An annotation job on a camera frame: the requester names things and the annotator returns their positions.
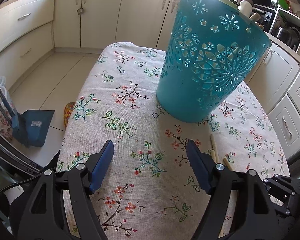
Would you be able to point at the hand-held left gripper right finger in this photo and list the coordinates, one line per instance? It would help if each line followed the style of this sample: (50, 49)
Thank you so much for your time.
(198, 165)

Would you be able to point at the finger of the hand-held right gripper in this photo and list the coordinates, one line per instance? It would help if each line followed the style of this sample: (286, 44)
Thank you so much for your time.
(277, 187)
(293, 182)

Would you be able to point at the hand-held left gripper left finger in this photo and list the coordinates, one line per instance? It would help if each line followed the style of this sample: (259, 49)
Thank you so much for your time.
(102, 165)

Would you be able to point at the bamboo chopstick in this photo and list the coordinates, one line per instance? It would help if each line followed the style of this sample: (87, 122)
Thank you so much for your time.
(228, 165)
(214, 147)
(212, 155)

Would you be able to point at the teal perforated plastic basket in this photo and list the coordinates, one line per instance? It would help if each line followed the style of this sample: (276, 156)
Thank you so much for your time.
(202, 87)

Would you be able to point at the floral tablecloth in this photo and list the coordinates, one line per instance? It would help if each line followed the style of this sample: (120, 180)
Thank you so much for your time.
(140, 120)

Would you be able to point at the colourful patterned object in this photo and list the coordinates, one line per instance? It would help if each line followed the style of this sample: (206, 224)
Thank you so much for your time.
(68, 112)

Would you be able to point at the blue dustpan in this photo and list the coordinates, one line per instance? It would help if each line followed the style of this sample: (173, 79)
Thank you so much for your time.
(36, 127)

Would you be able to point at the cream panelled cabinet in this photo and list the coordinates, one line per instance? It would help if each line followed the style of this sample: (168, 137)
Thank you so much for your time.
(282, 92)

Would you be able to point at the blue hand broom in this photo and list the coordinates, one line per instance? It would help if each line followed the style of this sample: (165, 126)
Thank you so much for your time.
(15, 123)

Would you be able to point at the floral fabric bag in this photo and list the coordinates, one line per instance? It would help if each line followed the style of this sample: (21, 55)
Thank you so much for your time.
(0, 127)

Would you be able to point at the steel cooking pot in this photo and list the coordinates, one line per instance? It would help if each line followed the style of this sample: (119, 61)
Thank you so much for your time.
(285, 35)

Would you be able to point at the cream double-door cabinet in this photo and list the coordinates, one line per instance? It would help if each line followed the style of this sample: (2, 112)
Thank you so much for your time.
(115, 15)

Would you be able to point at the cream drawer cabinet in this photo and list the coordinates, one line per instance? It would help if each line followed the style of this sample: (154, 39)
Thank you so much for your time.
(20, 35)

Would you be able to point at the white jug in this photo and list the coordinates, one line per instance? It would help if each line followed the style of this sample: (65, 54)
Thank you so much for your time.
(244, 7)

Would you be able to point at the black toaster oven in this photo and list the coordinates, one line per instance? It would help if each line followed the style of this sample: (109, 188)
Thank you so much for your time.
(265, 2)

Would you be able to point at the dark metal frame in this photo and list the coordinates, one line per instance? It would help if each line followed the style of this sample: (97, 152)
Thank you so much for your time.
(5, 152)

